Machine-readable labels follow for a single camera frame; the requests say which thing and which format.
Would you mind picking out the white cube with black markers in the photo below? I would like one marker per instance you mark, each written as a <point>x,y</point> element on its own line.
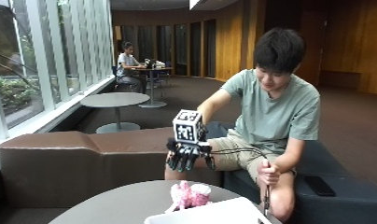
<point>188,127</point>

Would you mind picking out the pink and white soft toy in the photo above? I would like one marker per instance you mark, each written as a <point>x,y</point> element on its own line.
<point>188,194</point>

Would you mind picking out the black phone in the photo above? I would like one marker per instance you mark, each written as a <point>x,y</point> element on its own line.
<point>319,185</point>

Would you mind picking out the large round grey table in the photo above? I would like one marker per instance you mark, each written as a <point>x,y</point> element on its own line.
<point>130,202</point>

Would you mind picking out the white box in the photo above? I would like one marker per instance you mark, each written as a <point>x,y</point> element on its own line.
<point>208,214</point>

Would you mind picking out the dark blue sofa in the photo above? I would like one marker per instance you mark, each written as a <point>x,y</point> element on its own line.
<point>345,193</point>

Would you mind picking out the person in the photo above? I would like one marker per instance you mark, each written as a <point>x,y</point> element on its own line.
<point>127,67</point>
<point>275,115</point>

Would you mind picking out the brown leather bench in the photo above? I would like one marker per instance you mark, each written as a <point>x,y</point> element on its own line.
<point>85,165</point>

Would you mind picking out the small round grey table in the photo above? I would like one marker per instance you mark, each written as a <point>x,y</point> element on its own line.
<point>114,100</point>

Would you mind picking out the blue chair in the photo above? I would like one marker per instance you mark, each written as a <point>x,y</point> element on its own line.
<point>118,79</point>

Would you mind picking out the white ceiling light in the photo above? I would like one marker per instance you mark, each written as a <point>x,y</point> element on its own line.
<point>192,3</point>

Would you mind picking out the round table with pedestal foot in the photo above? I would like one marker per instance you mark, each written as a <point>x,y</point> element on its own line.
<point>153,81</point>

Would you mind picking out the white window frame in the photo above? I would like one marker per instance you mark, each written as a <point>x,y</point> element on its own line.
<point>44,53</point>

